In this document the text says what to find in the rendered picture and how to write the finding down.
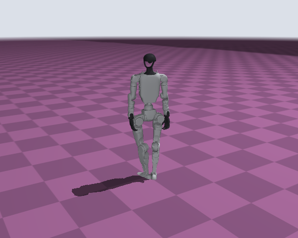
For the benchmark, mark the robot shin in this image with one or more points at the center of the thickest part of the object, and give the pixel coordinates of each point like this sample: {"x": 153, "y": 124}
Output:
{"x": 144, "y": 159}
{"x": 155, "y": 158}

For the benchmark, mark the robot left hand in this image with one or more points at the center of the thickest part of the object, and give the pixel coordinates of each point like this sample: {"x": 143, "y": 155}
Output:
{"x": 131, "y": 122}

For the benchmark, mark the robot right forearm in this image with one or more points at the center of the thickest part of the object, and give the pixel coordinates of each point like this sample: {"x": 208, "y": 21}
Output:
{"x": 165, "y": 106}

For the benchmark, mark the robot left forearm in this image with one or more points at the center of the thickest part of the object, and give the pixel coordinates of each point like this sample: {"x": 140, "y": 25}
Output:
{"x": 130, "y": 105}

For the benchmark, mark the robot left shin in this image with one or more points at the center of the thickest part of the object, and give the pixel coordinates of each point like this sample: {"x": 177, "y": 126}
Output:
{"x": 144, "y": 159}

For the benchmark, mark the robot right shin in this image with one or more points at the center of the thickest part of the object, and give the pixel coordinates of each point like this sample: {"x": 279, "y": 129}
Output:
{"x": 155, "y": 158}

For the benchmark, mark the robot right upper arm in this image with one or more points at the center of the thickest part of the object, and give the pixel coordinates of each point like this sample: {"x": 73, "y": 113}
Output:
{"x": 164, "y": 86}

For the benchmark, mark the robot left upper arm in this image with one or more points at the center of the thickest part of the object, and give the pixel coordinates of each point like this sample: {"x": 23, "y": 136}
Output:
{"x": 133, "y": 86}

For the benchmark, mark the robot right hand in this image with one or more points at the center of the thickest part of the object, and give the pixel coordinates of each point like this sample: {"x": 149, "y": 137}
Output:
{"x": 166, "y": 121}

